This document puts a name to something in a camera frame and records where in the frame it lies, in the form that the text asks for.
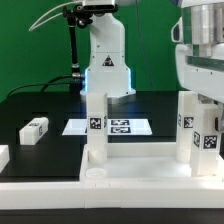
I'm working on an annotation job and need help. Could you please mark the white marker tag plate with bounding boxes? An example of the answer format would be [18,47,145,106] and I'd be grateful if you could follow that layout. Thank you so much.
[63,119,152,136]

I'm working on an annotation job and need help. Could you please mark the white desk top tray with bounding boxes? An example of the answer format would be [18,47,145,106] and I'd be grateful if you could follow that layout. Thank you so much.
[79,142,224,182]

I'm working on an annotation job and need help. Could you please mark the white obstacle bar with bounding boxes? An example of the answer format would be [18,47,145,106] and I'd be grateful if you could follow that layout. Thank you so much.
[0,181,224,210]
[0,145,10,173]

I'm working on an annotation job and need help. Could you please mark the white cables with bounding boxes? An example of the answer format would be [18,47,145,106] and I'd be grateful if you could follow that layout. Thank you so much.
[28,0,84,33]

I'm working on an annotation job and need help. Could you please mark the white front obstacle bar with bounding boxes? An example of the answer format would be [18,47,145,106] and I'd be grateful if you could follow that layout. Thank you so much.
[0,181,224,210]

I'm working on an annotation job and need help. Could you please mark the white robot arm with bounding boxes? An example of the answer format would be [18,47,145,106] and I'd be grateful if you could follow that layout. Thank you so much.
[81,0,224,104]

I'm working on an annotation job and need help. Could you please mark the white left obstacle bar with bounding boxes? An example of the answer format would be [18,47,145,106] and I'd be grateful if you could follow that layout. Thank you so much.
[0,145,10,173]

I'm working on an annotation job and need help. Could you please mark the black cable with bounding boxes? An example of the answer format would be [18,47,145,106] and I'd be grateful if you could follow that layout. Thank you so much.
[6,74,86,99]

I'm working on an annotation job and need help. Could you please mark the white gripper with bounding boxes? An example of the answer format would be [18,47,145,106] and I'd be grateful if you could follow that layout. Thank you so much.
[175,44,224,132]

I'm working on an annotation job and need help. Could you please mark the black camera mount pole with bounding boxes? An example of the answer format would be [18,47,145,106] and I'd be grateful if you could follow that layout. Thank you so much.
[62,4,92,80]

